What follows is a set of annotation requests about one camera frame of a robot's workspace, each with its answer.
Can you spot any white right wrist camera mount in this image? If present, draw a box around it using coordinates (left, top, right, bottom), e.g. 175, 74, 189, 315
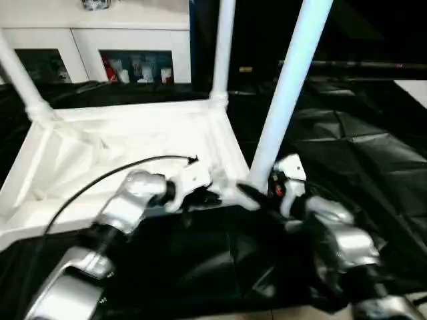
272, 153, 308, 216

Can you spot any white plastic table top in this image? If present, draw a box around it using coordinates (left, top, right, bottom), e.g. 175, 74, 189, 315
0, 99, 262, 251

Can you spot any white glass-door cabinet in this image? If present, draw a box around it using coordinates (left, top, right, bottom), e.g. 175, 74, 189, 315
0, 0, 193, 84

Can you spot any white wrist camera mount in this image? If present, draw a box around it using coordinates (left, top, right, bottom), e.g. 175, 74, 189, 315
166, 163, 213, 213
272, 153, 308, 216

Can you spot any crumpled silver bag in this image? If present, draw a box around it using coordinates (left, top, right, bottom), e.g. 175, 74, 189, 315
81, 0, 111, 11

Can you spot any blue upright panel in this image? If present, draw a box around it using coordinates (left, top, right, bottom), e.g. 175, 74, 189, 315
188, 0, 197, 84

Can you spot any long black rod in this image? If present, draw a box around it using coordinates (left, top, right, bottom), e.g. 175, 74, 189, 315
278, 59, 427, 71

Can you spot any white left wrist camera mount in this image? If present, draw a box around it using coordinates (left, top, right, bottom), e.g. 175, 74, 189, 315
166, 163, 213, 213

